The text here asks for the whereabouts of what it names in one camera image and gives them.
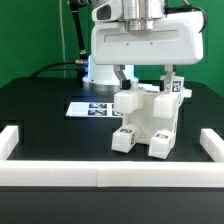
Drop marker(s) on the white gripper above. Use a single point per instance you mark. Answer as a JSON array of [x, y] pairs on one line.
[[174, 40]]

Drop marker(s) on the white chair back piece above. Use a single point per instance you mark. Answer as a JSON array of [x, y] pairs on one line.
[[158, 104]]

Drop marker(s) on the white chair seat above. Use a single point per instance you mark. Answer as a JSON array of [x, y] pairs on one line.
[[148, 125]]

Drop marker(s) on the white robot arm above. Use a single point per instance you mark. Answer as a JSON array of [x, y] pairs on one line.
[[138, 15]]

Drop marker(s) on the white sheet with tags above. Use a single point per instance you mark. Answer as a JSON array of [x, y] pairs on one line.
[[91, 109]]

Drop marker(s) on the white U-shaped fence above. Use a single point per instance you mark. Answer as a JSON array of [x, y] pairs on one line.
[[103, 174]]

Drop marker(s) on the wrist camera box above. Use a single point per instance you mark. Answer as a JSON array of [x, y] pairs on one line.
[[107, 11]]

